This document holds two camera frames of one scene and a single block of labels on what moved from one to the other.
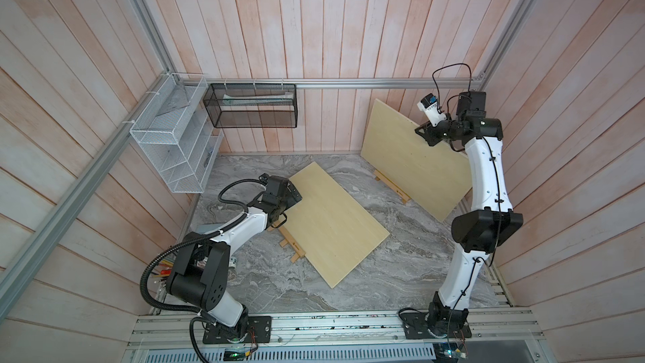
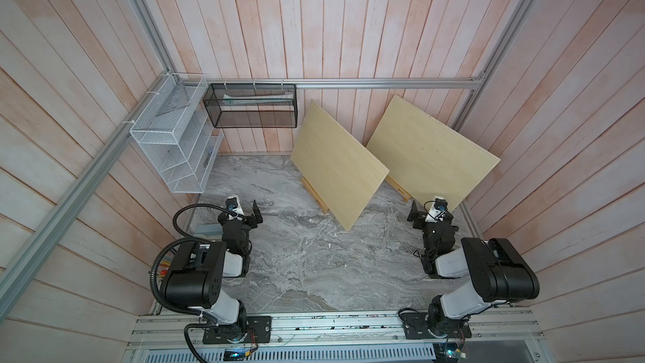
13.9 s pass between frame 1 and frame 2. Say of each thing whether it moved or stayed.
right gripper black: moved
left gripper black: moved
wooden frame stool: stayed
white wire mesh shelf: stayed
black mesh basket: stayed
